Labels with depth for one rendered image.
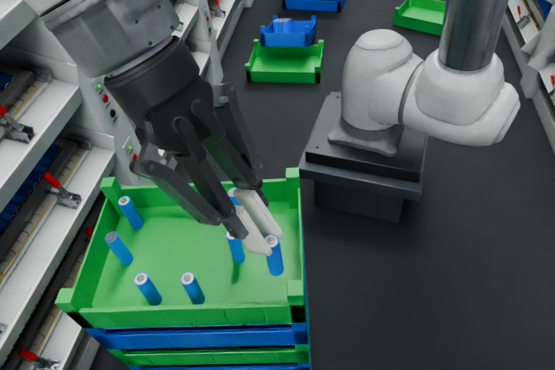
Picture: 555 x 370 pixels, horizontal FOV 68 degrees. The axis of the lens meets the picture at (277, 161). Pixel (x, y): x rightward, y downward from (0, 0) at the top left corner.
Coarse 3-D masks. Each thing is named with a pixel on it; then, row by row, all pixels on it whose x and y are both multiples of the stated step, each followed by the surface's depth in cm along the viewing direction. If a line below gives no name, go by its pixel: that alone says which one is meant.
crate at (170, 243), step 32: (128, 192) 65; (160, 192) 65; (288, 192) 62; (96, 224) 60; (128, 224) 66; (160, 224) 65; (192, 224) 65; (288, 224) 63; (96, 256) 59; (160, 256) 61; (192, 256) 61; (224, 256) 60; (256, 256) 60; (288, 256) 59; (64, 288) 51; (96, 288) 58; (128, 288) 58; (160, 288) 58; (224, 288) 57; (256, 288) 56; (288, 288) 48; (96, 320) 53; (128, 320) 53; (160, 320) 53; (192, 320) 53; (224, 320) 53; (256, 320) 53; (288, 320) 53
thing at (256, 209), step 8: (240, 192) 43; (248, 192) 42; (256, 192) 42; (240, 200) 44; (248, 200) 43; (256, 200) 42; (248, 208) 44; (256, 208) 43; (264, 208) 43; (256, 216) 45; (264, 216) 44; (272, 216) 44; (256, 224) 46; (264, 224) 45; (272, 224) 44; (264, 232) 46; (272, 232) 45; (280, 232) 45
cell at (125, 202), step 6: (120, 198) 61; (126, 198) 61; (120, 204) 61; (126, 204) 61; (132, 204) 62; (126, 210) 61; (132, 210) 62; (126, 216) 63; (132, 216) 63; (138, 216) 64; (132, 222) 64; (138, 222) 64; (138, 228) 65
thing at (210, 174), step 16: (176, 128) 35; (192, 128) 36; (192, 144) 36; (176, 160) 39; (192, 160) 37; (192, 176) 39; (208, 176) 38; (208, 192) 39; (224, 192) 39; (224, 208) 39
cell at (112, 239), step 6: (108, 234) 57; (114, 234) 57; (108, 240) 56; (114, 240) 56; (120, 240) 57; (114, 246) 57; (120, 246) 57; (114, 252) 58; (120, 252) 58; (126, 252) 59; (120, 258) 59; (126, 258) 60; (132, 258) 61; (126, 264) 60
